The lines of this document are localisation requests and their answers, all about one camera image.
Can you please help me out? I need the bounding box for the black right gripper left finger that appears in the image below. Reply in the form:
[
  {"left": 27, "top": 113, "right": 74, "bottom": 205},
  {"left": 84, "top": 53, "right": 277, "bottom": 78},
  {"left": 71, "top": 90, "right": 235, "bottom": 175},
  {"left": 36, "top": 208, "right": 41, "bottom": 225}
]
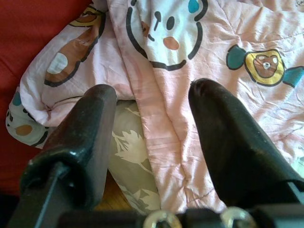
[{"left": 9, "top": 84, "right": 117, "bottom": 228}]

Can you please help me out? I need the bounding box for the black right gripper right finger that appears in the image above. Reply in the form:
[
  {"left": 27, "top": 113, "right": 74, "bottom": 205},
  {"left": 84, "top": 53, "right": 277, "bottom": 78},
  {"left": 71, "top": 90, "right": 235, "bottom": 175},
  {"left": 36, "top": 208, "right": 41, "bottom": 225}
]
[{"left": 189, "top": 78, "right": 304, "bottom": 209}]

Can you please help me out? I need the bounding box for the beige floral bed sheet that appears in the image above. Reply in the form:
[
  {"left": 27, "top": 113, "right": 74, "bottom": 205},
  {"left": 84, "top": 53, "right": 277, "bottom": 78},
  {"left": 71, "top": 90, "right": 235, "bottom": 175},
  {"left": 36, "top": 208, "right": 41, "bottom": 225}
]
[{"left": 108, "top": 99, "right": 161, "bottom": 217}]

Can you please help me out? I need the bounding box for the pink bear print quilt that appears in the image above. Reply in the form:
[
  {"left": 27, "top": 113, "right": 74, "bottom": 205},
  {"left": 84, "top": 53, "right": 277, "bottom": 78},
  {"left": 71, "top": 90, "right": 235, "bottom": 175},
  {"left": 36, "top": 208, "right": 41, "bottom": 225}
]
[{"left": 6, "top": 0, "right": 304, "bottom": 214}]

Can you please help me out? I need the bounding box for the red bed sheet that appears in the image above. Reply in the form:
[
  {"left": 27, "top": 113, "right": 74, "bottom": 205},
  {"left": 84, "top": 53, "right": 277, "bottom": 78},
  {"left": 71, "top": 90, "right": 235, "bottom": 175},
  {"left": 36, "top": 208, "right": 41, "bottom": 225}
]
[{"left": 0, "top": 0, "right": 95, "bottom": 198}]

